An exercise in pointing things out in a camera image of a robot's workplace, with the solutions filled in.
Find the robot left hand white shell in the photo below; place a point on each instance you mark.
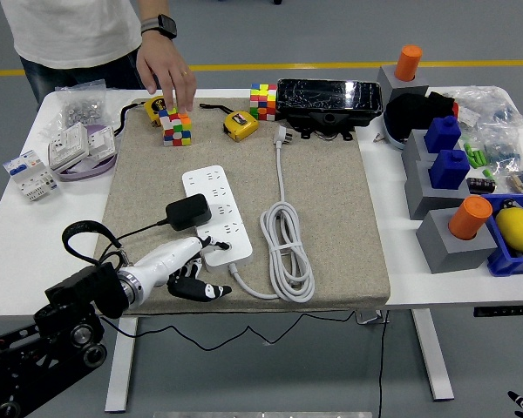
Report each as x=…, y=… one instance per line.
x=165, y=261

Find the person's left hand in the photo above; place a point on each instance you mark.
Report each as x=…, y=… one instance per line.
x=167, y=65

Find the black power adapter plug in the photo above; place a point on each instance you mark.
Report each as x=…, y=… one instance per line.
x=188, y=212

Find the white power strip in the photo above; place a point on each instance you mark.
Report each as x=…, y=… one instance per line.
x=218, y=183

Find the person's left forearm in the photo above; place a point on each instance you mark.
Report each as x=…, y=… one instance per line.
x=154, y=8

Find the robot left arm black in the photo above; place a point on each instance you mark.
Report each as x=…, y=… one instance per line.
x=91, y=291

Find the black wristwatch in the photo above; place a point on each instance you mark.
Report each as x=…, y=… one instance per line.
x=165, y=26

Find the round yellow tape measure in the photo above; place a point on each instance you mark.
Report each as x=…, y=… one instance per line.
x=153, y=109

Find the colourful cube with white squares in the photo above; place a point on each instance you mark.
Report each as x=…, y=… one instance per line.
x=176, y=128

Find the person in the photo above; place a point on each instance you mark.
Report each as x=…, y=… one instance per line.
x=69, y=30

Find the square yellow tape measure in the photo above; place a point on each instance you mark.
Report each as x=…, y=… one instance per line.
x=240, y=125

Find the clear bag of metal nuts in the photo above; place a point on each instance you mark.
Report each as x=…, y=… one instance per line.
x=80, y=106

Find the black table control panel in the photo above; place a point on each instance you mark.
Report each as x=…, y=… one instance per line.
x=505, y=311

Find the colourful cube with yellow squares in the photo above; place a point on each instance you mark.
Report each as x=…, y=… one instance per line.
x=263, y=102

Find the white table leg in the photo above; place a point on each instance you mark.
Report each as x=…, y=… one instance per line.
x=122, y=366
x=433, y=357

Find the purple tape roll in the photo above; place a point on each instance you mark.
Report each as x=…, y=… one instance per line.
x=87, y=173

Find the blue plastic bin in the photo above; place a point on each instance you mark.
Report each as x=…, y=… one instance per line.
x=510, y=263

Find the white blue circuit breaker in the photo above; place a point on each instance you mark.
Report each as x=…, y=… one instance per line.
x=28, y=174

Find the black cracked-screen device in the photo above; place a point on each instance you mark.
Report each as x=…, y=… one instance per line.
x=327, y=98

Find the grey block with round hole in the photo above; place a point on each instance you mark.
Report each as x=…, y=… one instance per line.
x=453, y=257
x=392, y=82

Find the grey-brown fabric mat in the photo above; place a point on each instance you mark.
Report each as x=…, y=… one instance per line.
x=331, y=217

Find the yellow lemon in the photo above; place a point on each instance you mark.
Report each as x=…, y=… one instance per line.
x=518, y=228

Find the orange cylinder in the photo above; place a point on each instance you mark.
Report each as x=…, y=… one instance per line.
x=470, y=217
x=408, y=63

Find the small metal piece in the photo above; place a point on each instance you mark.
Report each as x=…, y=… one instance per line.
x=378, y=138

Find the black electronic component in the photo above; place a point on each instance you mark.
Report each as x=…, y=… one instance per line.
x=481, y=186

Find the grey block with square hole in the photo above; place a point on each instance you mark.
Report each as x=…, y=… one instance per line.
x=427, y=200
x=414, y=150

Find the white round dish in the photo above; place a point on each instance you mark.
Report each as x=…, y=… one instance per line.
x=392, y=138

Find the black cloth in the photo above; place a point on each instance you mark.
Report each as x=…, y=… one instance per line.
x=412, y=113

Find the blue stepped block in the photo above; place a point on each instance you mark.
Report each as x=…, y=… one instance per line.
x=449, y=170
x=442, y=135

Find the green cylinder pieces pile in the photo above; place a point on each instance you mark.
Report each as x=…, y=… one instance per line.
x=476, y=157

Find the clear bag of blue parts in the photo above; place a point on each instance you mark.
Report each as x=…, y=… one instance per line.
x=501, y=150

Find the large clear bag of parts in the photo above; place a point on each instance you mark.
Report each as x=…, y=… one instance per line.
x=484, y=102

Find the small white wall socket panel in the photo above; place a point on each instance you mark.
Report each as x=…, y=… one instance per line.
x=101, y=141

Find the large white wall socket panel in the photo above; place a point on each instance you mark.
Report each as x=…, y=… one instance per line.
x=67, y=146

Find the metal bracket under table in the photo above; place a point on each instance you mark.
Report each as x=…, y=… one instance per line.
x=370, y=316

